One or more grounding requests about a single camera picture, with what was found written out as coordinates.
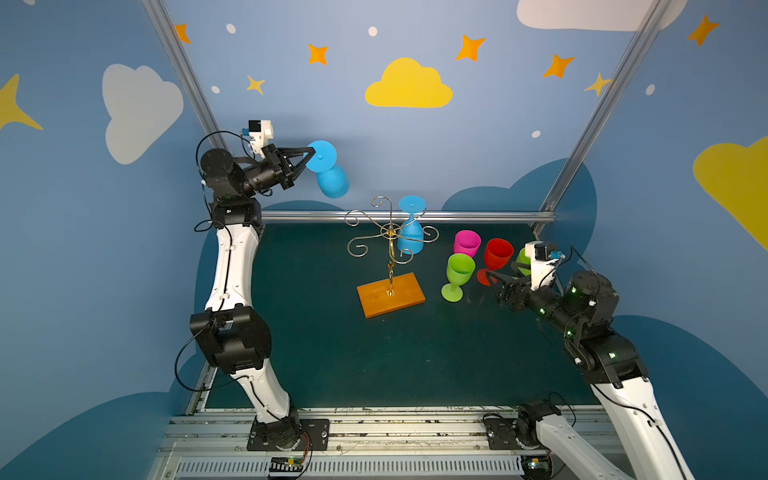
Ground green wine glass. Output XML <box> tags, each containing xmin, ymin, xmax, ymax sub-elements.
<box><xmin>441</xmin><ymin>253</ymin><xmax>476</xmax><ymax>303</ymax></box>
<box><xmin>513</xmin><ymin>247</ymin><xmax>531</xmax><ymax>277</ymax></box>

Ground blue wine glass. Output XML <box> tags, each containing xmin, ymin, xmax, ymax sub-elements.
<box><xmin>397</xmin><ymin>195</ymin><xmax>426</xmax><ymax>255</ymax></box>
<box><xmin>306</xmin><ymin>140</ymin><xmax>350</xmax><ymax>199</ymax></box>

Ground red wine glass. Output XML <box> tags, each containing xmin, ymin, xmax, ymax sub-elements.
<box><xmin>476</xmin><ymin>238</ymin><xmax>515</xmax><ymax>286</ymax></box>

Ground pink wine glass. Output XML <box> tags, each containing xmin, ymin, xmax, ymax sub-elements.
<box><xmin>453</xmin><ymin>230</ymin><xmax>482</xmax><ymax>258</ymax></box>

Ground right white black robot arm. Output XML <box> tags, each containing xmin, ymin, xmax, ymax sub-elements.
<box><xmin>489</xmin><ymin>271</ymin><xmax>693</xmax><ymax>479</ymax></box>

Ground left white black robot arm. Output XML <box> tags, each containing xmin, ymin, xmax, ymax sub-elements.
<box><xmin>190</xmin><ymin>144</ymin><xmax>315</xmax><ymax>451</ymax></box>

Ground orange wooden rack base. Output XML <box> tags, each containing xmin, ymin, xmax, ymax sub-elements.
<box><xmin>357</xmin><ymin>273</ymin><xmax>426</xmax><ymax>319</ymax></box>

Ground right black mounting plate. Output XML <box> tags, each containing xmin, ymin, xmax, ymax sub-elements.
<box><xmin>481</xmin><ymin>413</ymin><xmax>545</xmax><ymax>450</ymax></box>

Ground black mounting plate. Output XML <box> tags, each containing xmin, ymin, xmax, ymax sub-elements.
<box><xmin>246</xmin><ymin>418</ymin><xmax>330</xmax><ymax>451</ymax></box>
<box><xmin>481</xmin><ymin>413</ymin><xmax>545</xmax><ymax>450</ymax></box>

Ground aluminium front base rails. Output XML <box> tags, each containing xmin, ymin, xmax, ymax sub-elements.
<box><xmin>148</xmin><ymin>406</ymin><xmax>635</xmax><ymax>479</ymax></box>

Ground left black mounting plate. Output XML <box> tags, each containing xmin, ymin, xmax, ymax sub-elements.
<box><xmin>246</xmin><ymin>418</ymin><xmax>330</xmax><ymax>451</ymax></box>

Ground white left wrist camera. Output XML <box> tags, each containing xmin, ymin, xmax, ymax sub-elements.
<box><xmin>242</xmin><ymin>120</ymin><xmax>274</xmax><ymax>159</ymax></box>

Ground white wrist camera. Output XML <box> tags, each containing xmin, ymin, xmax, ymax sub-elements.
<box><xmin>242</xmin><ymin>120</ymin><xmax>274</xmax><ymax>159</ymax></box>
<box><xmin>525</xmin><ymin>241</ymin><xmax>566</xmax><ymax>291</ymax></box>

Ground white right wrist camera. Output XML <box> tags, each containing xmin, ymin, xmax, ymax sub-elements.
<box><xmin>525</xmin><ymin>241</ymin><xmax>566</xmax><ymax>291</ymax></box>

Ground horizontal aluminium back rail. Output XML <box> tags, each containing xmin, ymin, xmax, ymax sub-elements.
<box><xmin>262</xmin><ymin>209</ymin><xmax>556</xmax><ymax>224</ymax></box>

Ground gold wire glass rack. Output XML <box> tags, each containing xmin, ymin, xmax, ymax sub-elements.
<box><xmin>345</xmin><ymin>195</ymin><xmax>440</xmax><ymax>280</ymax></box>

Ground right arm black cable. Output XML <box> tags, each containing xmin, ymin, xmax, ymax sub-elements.
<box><xmin>533</xmin><ymin>242</ymin><xmax>691</xmax><ymax>480</ymax></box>

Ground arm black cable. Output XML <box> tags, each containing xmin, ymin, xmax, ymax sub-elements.
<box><xmin>533</xmin><ymin>242</ymin><xmax>691</xmax><ymax>480</ymax></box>
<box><xmin>173</xmin><ymin>130</ymin><xmax>283</xmax><ymax>421</ymax></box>

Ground left aluminium corner post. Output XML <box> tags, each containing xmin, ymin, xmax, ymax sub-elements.
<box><xmin>141</xmin><ymin>0</ymin><xmax>265</xmax><ymax>235</ymax></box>

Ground aluminium corner post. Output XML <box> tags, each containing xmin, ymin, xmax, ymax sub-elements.
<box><xmin>141</xmin><ymin>0</ymin><xmax>265</xmax><ymax>235</ymax></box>
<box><xmin>532</xmin><ymin>0</ymin><xmax>673</xmax><ymax>238</ymax></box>

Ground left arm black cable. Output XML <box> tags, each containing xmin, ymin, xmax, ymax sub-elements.
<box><xmin>173</xmin><ymin>130</ymin><xmax>283</xmax><ymax>421</ymax></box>

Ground right aluminium corner post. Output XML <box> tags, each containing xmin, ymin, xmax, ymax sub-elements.
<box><xmin>532</xmin><ymin>0</ymin><xmax>673</xmax><ymax>238</ymax></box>

